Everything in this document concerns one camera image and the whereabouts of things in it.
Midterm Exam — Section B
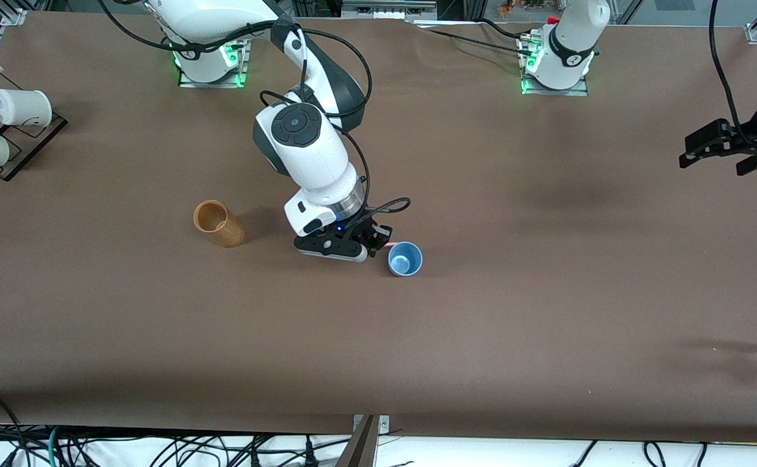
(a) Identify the blue cup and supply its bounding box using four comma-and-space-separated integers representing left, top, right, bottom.
387, 241, 424, 278

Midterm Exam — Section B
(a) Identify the grey metal box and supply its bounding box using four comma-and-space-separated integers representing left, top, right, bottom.
341, 0, 439, 20

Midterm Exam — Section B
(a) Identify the white cup with print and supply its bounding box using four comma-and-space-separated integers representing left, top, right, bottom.
0, 88, 53, 128

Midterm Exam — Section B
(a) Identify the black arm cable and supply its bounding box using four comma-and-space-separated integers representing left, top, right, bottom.
96, 0, 413, 224
709, 0, 752, 147

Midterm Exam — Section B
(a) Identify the brown bamboo cup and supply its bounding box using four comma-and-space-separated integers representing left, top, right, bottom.
193, 200, 246, 248

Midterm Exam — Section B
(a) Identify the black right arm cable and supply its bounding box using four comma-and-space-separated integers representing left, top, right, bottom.
96, 0, 413, 224

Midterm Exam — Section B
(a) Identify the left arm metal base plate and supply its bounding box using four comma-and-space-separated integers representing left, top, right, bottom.
518, 31, 590, 97

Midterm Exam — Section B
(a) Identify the black cup rack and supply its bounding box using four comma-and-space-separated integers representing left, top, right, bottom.
0, 68, 69, 182

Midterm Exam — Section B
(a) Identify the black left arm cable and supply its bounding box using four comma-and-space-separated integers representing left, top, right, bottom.
709, 0, 752, 147

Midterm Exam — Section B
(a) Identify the black cable on tabletop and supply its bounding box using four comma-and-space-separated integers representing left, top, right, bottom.
411, 19, 536, 58

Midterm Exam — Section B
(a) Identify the metal table bracket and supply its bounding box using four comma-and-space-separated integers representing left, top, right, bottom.
353, 414, 391, 435

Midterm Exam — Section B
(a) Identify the brown stand leg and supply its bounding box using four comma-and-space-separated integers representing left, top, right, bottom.
334, 415, 379, 467

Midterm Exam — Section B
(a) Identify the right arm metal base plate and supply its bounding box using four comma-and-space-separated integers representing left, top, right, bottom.
178, 27, 250, 89

